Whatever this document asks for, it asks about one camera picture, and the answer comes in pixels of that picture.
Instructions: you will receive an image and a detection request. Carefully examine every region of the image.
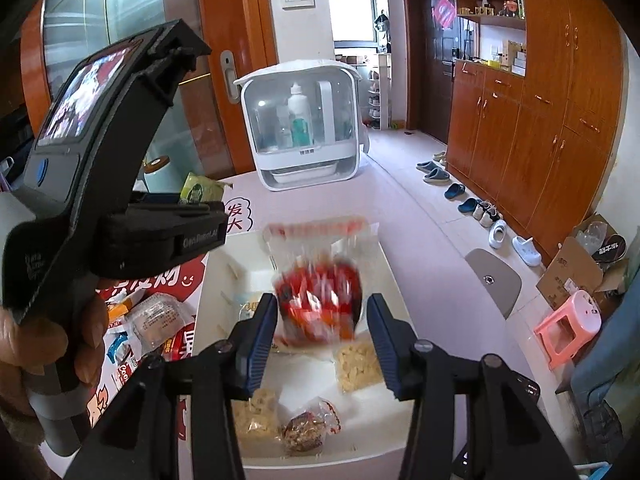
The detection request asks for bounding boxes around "glass sliding door wooden frame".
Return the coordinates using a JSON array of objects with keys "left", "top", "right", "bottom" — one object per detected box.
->
[{"left": 20, "top": 0, "right": 281, "bottom": 196}]

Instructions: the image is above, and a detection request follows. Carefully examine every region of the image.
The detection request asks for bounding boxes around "wooden wall cabinet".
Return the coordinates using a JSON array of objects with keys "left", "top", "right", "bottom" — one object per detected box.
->
[{"left": 445, "top": 0, "right": 626, "bottom": 261}]

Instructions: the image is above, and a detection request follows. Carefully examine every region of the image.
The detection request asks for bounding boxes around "green snack packet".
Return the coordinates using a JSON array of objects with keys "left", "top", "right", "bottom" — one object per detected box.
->
[{"left": 179, "top": 172, "right": 232, "bottom": 207}]

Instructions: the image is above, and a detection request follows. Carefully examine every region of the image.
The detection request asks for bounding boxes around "grey chair seat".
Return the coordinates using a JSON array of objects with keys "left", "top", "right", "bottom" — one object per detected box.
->
[{"left": 464, "top": 249, "right": 522, "bottom": 320}]

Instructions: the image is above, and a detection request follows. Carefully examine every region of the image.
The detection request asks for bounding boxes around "person's left hand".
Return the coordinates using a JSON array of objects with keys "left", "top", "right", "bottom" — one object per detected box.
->
[{"left": 0, "top": 290, "right": 110, "bottom": 416}]

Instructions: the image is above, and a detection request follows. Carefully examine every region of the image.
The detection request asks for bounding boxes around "open cardboard box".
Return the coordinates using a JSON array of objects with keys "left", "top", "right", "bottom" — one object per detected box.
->
[{"left": 536, "top": 214, "right": 630, "bottom": 311}]

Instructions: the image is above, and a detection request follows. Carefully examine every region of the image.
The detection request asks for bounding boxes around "row of shoes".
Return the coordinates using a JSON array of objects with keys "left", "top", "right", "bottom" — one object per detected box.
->
[{"left": 415, "top": 150, "right": 543, "bottom": 267}]

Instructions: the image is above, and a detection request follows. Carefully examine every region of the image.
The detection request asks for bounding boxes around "teal canister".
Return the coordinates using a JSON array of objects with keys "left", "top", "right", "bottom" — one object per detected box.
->
[{"left": 142, "top": 155, "right": 183, "bottom": 193}]

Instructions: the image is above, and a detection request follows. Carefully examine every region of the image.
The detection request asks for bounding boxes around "red snack bag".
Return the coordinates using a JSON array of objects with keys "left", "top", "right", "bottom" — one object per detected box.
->
[{"left": 262, "top": 216, "right": 381, "bottom": 346}]

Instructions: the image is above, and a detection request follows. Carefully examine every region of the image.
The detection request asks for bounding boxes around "clear bag brown cake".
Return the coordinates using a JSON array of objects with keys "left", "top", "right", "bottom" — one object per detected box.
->
[{"left": 125, "top": 292, "right": 193, "bottom": 356}]

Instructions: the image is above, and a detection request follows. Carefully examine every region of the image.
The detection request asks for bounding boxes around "blue denim clothing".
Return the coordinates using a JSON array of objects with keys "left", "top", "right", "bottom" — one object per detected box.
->
[{"left": 570, "top": 300, "right": 640, "bottom": 466}]

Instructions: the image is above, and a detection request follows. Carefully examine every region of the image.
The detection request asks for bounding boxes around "yellow crackers bag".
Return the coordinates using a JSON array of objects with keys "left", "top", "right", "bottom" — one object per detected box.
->
[
  {"left": 332, "top": 337, "right": 388, "bottom": 395},
  {"left": 231, "top": 387, "right": 281, "bottom": 443}
]

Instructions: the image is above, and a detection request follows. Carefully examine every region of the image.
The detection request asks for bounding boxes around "pink plastic stool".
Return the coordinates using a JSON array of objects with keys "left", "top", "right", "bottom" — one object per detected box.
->
[{"left": 534, "top": 290, "right": 601, "bottom": 371}]

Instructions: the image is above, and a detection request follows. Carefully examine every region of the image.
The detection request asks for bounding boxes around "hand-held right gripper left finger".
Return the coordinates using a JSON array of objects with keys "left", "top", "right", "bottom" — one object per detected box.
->
[{"left": 65, "top": 292, "right": 279, "bottom": 480}]

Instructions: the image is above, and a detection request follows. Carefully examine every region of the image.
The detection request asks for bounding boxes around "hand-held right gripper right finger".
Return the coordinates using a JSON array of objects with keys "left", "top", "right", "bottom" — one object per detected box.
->
[{"left": 366, "top": 293, "right": 578, "bottom": 480}]

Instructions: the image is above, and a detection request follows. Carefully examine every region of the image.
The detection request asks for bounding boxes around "white shoe rack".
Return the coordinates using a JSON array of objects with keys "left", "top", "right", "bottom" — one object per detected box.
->
[{"left": 367, "top": 52, "right": 393, "bottom": 131}]

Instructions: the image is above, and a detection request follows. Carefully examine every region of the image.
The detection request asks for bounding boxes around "clear nut packet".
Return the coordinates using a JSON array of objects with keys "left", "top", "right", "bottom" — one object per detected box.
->
[{"left": 280, "top": 396, "right": 343, "bottom": 456}]

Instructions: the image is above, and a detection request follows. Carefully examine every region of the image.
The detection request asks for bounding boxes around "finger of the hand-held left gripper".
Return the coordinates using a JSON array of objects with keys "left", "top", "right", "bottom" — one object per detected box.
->
[{"left": 129, "top": 191, "right": 212, "bottom": 212}]

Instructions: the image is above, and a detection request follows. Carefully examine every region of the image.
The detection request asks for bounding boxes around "orange wafer packet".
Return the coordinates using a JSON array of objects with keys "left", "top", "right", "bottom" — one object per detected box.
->
[{"left": 105, "top": 295, "right": 136, "bottom": 328}]

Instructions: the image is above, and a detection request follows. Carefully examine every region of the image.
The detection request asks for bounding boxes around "white red cookies packet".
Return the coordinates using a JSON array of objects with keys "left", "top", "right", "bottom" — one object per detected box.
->
[{"left": 102, "top": 330, "right": 146, "bottom": 396}]

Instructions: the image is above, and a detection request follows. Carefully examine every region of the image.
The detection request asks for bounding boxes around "beige cracker packet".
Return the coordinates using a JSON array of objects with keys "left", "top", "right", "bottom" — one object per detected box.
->
[{"left": 227, "top": 290, "right": 266, "bottom": 321}]

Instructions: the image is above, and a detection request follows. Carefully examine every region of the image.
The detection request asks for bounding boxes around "white cosmetics organizer box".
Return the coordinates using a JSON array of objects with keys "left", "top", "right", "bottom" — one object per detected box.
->
[{"left": 234, "top": 57, "right": 368, "bottom": 192}]

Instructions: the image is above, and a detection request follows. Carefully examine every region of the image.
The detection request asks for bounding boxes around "white plastic storage bin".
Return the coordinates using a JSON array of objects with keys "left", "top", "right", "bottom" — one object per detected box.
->
[{"left": 190, "top": 227, "right": 418, "bottom": 461}]

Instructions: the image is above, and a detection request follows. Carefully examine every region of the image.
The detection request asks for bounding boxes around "window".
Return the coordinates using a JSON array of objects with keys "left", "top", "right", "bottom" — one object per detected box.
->
[{"left": 327, "top": 0, "right": 377, "bottom": 46}]

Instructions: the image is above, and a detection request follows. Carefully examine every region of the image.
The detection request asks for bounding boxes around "dark entrance door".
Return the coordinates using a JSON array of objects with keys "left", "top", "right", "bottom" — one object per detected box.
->
[{"left": 402, "top": 0, "right": 468, "bottom": 146}]

